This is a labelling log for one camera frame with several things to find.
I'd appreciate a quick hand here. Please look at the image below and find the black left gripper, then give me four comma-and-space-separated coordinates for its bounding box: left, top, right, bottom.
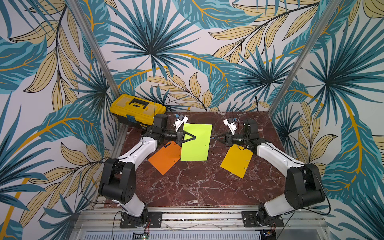
162, 127, 196, 144

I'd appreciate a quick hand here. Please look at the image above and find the yellow paper sheet stack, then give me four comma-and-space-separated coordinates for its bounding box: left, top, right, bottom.
221, 145, 253, 179

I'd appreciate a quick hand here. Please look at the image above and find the green paper sheet stack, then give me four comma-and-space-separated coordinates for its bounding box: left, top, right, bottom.
181, 123, 212, 162

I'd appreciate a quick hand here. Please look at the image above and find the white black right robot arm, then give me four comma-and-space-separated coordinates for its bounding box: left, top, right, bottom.
215, 118, 328, 222

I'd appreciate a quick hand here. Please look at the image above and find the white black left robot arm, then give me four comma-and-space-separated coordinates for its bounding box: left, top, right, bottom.
99, 114, 196, 219

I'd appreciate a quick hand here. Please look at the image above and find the orange paper sheet stack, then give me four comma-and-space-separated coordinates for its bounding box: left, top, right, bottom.
149, 142, 182, 175

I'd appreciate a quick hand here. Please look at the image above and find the yellow black toolbox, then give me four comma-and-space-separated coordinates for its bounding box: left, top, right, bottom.
110, 94, 167, 129

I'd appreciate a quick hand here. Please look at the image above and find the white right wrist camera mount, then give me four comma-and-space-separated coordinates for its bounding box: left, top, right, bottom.
223, 118, 238, 135

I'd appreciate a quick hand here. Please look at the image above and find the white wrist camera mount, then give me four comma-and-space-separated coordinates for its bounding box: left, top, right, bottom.
223, 118, 238, 135
175, 114, 189, 132

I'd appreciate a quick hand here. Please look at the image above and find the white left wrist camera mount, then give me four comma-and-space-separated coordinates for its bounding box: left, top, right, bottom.
175, 114, 189, 132

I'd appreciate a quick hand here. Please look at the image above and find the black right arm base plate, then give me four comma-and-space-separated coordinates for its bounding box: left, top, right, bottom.
241, 211, 284, 228

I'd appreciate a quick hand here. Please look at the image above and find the aluminium front rail frame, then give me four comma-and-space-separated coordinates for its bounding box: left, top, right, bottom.
69, 206, 333, 240

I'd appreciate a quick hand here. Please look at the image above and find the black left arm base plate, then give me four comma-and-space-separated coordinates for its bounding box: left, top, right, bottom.
120, 211, 163, 229

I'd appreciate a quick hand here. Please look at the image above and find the aluminium corner post left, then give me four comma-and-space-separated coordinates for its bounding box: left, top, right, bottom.
67, 0, 121, 98

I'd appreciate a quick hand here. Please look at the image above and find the aluminium corner post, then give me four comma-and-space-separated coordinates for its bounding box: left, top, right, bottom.
268, 0, 342, 117
67, 0, 121, 98

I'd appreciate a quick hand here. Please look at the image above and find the aluminium corner post right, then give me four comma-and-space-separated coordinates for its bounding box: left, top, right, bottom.
268, 0, 342, 117

